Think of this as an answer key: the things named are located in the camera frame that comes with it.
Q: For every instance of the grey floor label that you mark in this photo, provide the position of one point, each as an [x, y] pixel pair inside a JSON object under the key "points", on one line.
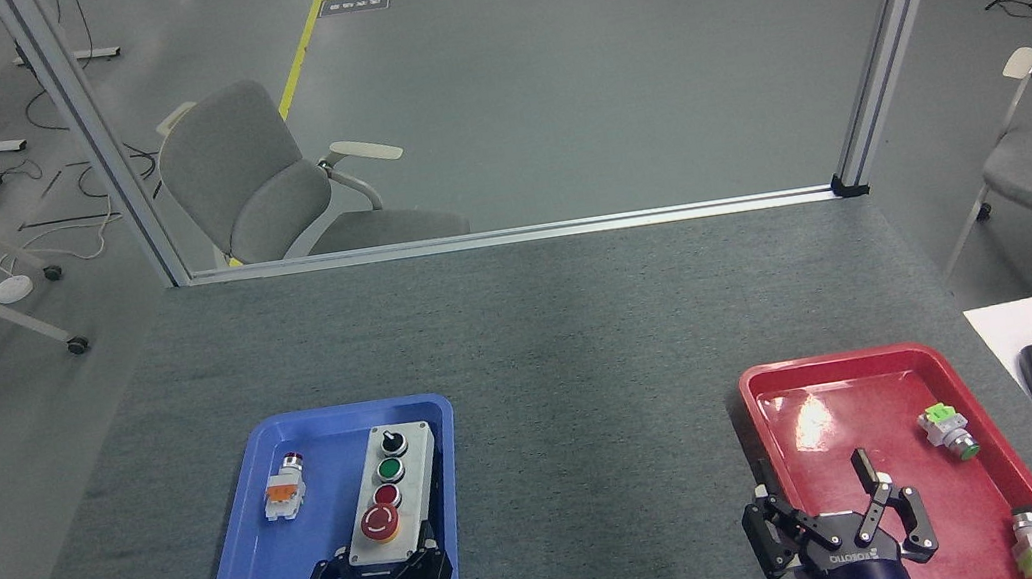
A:
{"points": [[354, 4]]}

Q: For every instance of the green push button green block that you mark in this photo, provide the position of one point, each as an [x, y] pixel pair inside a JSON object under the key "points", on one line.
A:
{"points": [[947, 431]]}

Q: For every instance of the grey control box with buttons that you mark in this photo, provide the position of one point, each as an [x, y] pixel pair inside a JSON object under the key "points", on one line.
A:
{"points": [[393, 494]]}

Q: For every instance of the grey office chair white armrests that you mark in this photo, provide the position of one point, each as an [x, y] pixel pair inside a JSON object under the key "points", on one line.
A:
{"points": [[259, 184]]}

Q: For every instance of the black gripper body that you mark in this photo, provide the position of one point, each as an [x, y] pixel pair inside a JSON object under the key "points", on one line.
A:
{"points": [[853, 565]]}

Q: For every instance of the red push button orange block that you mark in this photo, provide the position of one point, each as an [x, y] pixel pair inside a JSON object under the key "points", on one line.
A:
{"points": [[284, 492]]}

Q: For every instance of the silver aluminium rail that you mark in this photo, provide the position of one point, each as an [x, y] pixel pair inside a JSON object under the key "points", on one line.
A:
{"points": [[508, 235]]}

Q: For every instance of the silver aluminium post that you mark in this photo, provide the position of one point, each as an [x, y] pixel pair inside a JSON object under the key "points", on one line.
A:
{"points": [[894, 34], [97, 146]]}

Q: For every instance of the red plastic tray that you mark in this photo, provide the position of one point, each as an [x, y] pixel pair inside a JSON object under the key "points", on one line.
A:
{"points": [[895, 398]]}

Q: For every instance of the black corner bracket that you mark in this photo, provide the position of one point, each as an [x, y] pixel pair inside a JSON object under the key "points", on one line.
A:
{"points": [[849, 186]]}

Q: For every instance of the white round floor device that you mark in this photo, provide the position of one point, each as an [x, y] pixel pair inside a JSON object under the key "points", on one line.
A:
{"points": [[13, 289]]}

